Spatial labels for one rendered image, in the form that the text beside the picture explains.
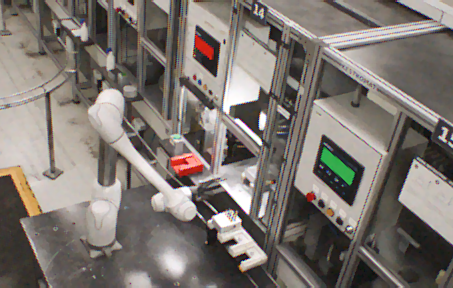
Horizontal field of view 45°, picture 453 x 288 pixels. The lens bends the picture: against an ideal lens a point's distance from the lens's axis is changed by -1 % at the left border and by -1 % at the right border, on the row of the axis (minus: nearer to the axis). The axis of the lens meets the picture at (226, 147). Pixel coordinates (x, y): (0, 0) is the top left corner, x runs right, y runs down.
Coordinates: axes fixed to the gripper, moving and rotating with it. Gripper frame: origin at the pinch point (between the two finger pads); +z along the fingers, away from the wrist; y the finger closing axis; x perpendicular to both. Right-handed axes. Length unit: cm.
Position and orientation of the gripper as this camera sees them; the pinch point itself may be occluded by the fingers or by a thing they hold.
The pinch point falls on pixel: (220, 184)
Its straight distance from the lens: 306.2
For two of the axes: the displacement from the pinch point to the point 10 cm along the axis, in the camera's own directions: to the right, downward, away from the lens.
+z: 8.4, -2.2, 4.9
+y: 1.2, -8.1, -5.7
